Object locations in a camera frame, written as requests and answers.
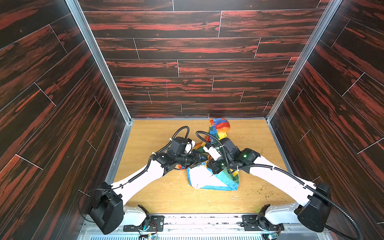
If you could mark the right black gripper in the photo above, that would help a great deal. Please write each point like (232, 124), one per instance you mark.
(214, 167)

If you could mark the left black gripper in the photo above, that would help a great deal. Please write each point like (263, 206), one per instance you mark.
(196, 156)

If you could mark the multicoloured patchwork jacket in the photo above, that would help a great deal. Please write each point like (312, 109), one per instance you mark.
(202, 177)

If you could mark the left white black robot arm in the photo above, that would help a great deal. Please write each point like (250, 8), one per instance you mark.
(107, 201)

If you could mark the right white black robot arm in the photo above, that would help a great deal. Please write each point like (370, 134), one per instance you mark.
(309, 209)

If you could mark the aluminium front rail frame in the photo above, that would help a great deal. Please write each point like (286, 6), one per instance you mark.
(186, 227)

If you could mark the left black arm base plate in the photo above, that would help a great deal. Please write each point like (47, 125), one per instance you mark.
(152, 223)

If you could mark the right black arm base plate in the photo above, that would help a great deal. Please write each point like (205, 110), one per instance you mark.
(254, 223)

